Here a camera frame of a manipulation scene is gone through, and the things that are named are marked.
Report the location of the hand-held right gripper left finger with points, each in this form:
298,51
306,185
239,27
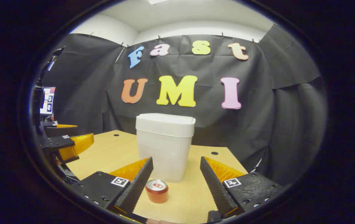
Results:
135,186

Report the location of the black backdrop cloth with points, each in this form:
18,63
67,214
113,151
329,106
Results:
242,130

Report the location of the wooden desktop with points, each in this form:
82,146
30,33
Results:
109,152

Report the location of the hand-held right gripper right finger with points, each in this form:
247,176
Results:
216,189

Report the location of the red pop can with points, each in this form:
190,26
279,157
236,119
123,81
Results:
157,191

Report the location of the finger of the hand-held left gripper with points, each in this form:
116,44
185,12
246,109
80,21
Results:
61,142
62,131

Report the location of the computer monitor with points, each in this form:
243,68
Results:
47,101

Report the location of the white desktop garbage bin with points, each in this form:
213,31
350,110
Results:
165,143

